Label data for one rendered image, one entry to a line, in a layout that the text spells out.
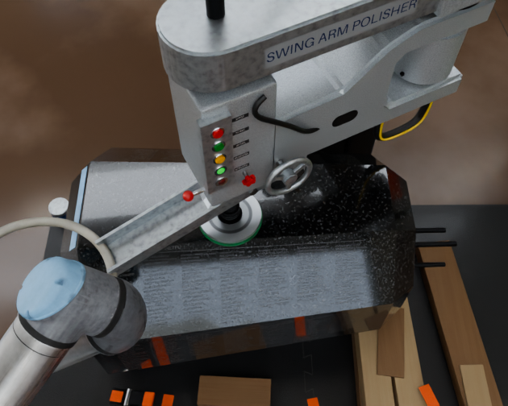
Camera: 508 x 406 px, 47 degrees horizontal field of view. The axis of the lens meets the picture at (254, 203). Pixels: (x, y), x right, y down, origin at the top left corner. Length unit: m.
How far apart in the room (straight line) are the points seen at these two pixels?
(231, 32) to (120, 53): 2.57
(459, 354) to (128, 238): 1.56
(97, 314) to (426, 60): 1.15
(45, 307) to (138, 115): 2.49
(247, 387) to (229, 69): 1.58
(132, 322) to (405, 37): 0.97
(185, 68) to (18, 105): 2.49
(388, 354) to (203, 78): 1.61
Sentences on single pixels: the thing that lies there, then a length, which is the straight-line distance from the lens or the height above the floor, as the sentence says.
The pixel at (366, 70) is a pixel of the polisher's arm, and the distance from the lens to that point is 1.56.
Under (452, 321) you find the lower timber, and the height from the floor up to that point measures 0.08.
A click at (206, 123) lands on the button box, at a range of 1.33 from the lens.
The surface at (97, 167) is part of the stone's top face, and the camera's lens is 2.17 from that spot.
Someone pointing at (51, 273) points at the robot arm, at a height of 1.68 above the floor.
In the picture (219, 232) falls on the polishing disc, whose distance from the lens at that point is 1.92.
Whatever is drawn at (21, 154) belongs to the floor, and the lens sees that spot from 3.45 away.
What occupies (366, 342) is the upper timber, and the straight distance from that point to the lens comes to 2.55.
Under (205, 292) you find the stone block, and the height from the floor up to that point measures 0.74.
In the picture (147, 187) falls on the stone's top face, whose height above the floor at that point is 0.87.
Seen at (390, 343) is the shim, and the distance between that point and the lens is 2.56.
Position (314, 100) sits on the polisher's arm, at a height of 1.44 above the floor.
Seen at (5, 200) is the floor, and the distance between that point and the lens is 3.30.
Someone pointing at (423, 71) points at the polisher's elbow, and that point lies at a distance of 1.78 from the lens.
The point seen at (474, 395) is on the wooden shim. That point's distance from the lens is 2.71.
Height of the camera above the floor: 2.59
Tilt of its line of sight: 59 degrees down
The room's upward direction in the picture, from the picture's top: straight up
